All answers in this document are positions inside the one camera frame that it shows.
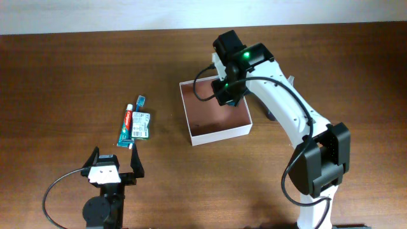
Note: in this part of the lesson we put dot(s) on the blue Listerine mouthwash bottle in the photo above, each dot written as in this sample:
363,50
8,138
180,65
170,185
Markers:
234,103

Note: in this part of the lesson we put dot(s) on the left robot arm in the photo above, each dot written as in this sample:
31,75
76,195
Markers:
105,211

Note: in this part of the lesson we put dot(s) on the green white soap packet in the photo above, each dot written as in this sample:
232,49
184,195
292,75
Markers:
140,125

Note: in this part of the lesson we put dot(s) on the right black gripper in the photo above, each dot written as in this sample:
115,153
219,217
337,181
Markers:
223,95

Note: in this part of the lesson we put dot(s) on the clear spray bottle dark liquid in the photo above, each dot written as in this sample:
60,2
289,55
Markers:
269,114

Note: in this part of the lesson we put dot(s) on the white cardboard box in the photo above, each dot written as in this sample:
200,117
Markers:
209,122

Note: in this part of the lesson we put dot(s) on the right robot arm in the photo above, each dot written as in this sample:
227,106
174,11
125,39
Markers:
321,155

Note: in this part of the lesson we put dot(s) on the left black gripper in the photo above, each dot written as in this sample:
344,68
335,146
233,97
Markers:
130,179

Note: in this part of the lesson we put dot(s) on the Colgate toothpaste tube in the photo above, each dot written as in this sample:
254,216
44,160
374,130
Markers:
124,139

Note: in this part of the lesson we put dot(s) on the blue toothbrush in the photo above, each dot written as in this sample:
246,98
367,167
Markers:
139,104

